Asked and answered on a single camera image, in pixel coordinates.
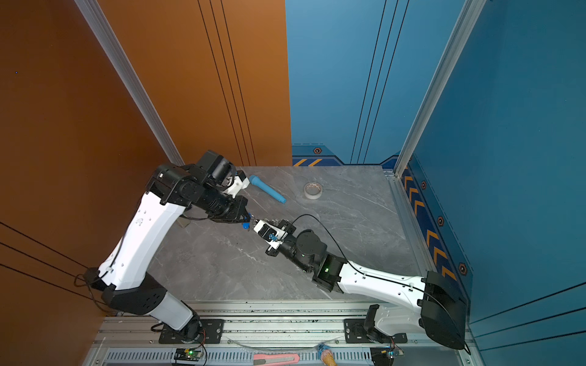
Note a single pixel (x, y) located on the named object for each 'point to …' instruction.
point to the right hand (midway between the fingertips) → (259, 219)
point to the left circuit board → (191, 354)
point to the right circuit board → (384, 356)
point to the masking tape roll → (313, 191)
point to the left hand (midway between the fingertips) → (250, 216)
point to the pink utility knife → (269, 359)
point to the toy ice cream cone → (327, 357)
